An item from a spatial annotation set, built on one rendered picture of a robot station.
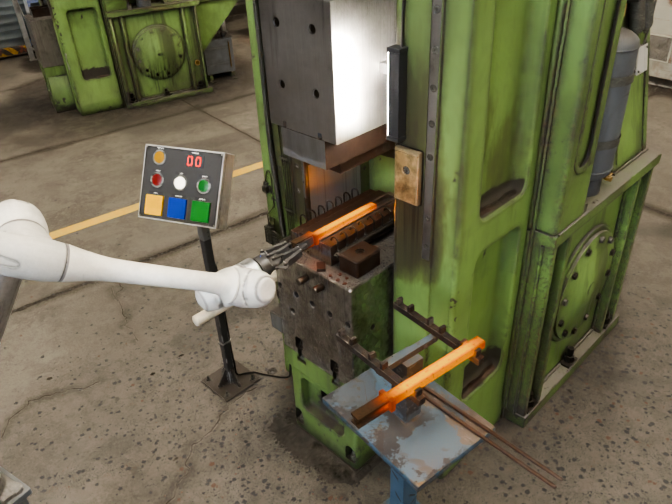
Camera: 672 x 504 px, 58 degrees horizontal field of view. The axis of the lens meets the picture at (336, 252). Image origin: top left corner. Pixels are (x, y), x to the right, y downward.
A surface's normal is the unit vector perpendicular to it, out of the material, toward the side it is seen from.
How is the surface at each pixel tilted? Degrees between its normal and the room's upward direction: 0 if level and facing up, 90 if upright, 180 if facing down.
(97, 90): 90
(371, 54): 90
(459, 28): 90
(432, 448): 0
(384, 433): 0
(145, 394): 0
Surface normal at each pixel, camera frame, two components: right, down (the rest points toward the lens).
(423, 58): -0.70, 0.41
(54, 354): -0.04, -0.84
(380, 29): 0.71, 0.36
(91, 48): 0.51, 0.44
